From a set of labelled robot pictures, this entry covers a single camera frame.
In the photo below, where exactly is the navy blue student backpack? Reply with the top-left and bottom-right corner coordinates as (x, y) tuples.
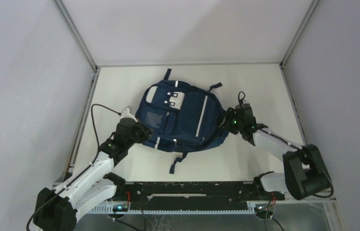
(135, 68), (229, 174)

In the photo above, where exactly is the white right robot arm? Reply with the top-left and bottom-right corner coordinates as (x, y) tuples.
(221, 103), (335, 200)

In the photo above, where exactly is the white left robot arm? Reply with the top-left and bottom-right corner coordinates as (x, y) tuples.
(26, 107), (152, 231)

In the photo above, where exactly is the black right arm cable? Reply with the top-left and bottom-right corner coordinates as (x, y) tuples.
(237, 91), (335, 199)

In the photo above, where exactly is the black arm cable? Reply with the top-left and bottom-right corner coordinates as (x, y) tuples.
(237, 91), (335, 199)
(26, 103), (123, 231)

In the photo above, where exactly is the black mounting rail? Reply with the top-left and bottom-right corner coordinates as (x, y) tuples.
(107, 181), (285, 212)

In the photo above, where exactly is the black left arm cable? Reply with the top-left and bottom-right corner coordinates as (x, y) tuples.
(26, 103), (123, 231)

